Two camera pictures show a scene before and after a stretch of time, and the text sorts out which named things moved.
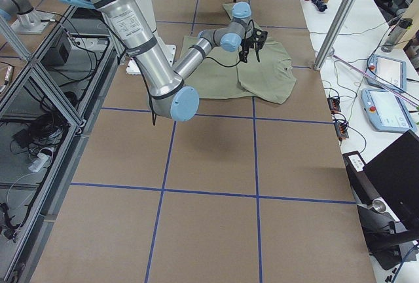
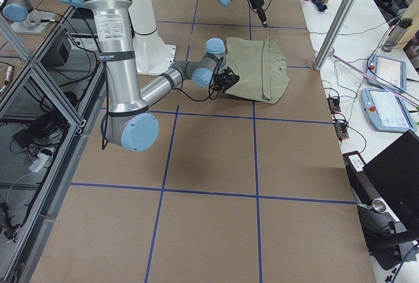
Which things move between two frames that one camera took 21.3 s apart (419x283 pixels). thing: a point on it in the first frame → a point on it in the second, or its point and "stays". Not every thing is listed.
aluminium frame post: [342, 18] stays
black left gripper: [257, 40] → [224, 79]
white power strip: [36, 166] stays
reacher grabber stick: [373, 78] stays
